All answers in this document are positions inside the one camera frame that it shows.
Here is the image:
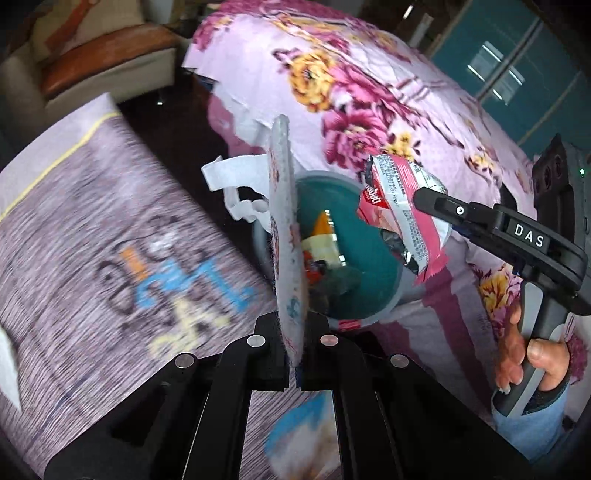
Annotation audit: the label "floral pink bed quilt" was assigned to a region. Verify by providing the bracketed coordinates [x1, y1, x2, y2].
[182, 0, 591, 425]

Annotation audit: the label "teal plastic trash bin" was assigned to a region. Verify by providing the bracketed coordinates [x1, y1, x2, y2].
[253, 171, 415, 331]

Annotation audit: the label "orange leather seat cushion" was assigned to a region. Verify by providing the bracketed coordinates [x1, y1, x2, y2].
[40, 23, 178, 100]

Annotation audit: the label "patterned white wet-wipe pack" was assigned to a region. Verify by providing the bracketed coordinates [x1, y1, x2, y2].
[269, 115, 308, 367]

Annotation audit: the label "yellow bread wrapper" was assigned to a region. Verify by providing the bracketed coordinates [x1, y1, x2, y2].
[301, 209, 346, 268]

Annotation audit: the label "red orange snack bag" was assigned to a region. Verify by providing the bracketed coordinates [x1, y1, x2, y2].
[304, 260, 327, 285]

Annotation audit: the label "white sofa with cushions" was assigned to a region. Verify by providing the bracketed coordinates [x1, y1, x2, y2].
[1, 1, 182, 143]

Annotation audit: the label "white tissue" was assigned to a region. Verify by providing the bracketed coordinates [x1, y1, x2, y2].
[201, 154, 270, 233]

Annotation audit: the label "person's right hand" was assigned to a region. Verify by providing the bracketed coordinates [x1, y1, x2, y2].
[495, 300, 570, 393]

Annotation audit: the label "purple wood-print tablecloth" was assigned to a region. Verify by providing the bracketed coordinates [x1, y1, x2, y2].
[1, 95, 276, 474]

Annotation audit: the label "teal cabinet doors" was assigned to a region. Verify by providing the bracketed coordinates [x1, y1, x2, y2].
[432, 1, 590, 157]

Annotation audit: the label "pink white snack wrapper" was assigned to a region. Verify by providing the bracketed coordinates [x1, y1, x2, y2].
[356, 154, 452, 284]

